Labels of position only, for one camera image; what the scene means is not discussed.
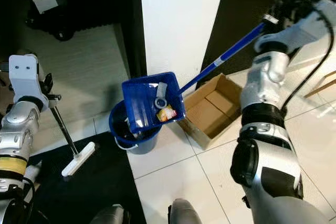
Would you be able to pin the black floor mat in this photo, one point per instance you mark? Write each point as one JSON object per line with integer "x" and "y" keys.
{"x": 100, "y": 190}

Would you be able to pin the white-headed broom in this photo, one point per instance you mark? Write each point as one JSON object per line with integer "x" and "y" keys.
{"x": 79, "y": 160}

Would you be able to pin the yellow snack wrapper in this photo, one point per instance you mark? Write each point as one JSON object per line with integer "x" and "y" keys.
{"x": 165, "y": 113}

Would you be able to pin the grey left robot foot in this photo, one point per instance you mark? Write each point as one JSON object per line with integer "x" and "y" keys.
{"x": 110, "y": 214}

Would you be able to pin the open cardboard box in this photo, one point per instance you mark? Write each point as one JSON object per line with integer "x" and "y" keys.
{"x": 210, "y": 111}

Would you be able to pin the blue plastic bucket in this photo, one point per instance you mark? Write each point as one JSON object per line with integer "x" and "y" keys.
{"x": 142, "y": 145}

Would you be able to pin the grey right robot foot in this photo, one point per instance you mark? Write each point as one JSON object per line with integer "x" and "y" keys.
{"x": 189, "y": 212}

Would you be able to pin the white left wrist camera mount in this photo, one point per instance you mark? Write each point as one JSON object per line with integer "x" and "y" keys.
{"x": 26, "y": 74}

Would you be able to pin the brown wooden furniture leg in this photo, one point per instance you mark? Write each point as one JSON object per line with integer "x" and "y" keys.
{"x": 326, "y": 85}

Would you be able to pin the grey white plastic piece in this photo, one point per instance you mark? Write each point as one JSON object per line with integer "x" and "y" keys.
{"x": 160, "y": 95}

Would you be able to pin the grey robot foot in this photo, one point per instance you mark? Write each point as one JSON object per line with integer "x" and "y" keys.
{"x": 189, "y": 212}
{"x": 110, "y": 214}

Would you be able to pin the black wheeled equipment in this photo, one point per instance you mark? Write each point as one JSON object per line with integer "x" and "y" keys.
{"x": 79, "y": 14}

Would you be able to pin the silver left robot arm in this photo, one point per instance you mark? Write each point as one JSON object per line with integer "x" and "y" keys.
{"x": 18, "y": 129}

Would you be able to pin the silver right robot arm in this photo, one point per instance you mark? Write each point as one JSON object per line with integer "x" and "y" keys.
{"x": 268, "y": 77}

